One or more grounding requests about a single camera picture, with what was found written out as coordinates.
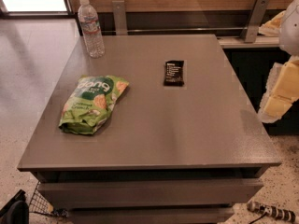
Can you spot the black wire basket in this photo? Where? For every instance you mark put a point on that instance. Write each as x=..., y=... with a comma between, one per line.
x=39, y=205

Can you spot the black snack bar wrapper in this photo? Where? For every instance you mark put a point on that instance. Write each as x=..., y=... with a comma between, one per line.
x=173, y=73

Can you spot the green rice chip bag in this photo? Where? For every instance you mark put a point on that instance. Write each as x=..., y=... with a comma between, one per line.
x=91, y=103

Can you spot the clear plastic water bottle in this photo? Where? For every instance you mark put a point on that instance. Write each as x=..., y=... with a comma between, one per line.
x=91, y=30

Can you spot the black object floor corner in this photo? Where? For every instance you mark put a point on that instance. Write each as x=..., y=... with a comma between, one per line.
x=16, y=210

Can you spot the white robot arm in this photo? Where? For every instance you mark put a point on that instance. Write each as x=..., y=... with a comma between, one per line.
x=289, y=30

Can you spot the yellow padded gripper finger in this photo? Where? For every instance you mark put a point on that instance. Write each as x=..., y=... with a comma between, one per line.
x=271, y=28
x=282, y=90

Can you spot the left metal wall bracket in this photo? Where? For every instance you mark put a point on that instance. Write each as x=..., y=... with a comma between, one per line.
x=119, y=14

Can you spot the metal wall bracket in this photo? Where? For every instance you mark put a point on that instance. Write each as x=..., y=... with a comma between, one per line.
x=251, y=30
x=119, y=14

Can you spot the grey drawer cabinet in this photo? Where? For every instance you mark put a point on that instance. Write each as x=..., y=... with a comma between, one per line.
x=167, y=154

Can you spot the black white power strip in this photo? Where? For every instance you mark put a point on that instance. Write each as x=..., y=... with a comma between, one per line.
x=272, y=211

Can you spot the right metal wall bracket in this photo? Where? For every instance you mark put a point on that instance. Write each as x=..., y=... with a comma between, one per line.
x=251, y=30

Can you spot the horizontal metal rail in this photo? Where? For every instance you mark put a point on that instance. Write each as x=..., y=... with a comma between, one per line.
x=235, y=31

